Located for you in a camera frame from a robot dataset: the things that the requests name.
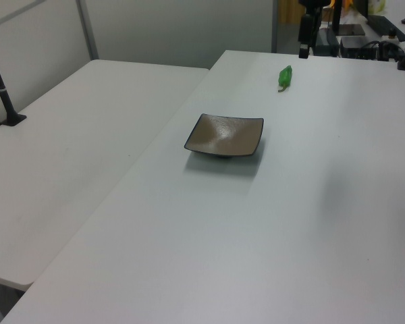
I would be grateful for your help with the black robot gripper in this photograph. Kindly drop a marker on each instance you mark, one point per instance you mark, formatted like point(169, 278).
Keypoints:
point(310, 27)

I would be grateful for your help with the green chili pepper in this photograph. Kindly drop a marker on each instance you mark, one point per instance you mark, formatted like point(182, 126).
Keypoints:
point(285, 77)

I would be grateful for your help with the square brown ceramic plate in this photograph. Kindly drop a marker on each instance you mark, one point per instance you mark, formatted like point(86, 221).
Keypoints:
point(222, 136)

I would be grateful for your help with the black monitor stand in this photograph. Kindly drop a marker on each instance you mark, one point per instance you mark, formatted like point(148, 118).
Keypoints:
point(337, 17)

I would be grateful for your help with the black electronics box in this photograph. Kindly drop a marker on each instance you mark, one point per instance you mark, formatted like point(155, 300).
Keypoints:
point(356, 45)

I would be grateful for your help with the black keyboard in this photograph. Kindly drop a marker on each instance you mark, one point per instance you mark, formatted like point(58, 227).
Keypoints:
point(384, 25)

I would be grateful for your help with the white side table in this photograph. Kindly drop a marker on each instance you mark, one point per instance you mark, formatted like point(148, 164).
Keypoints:
point(71, 141)

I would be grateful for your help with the grey metal partition post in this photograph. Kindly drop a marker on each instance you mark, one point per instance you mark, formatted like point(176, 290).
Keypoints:
point(87, 30)

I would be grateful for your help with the black camera stand pole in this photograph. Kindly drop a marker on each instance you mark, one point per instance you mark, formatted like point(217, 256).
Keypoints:
point(1, 96)

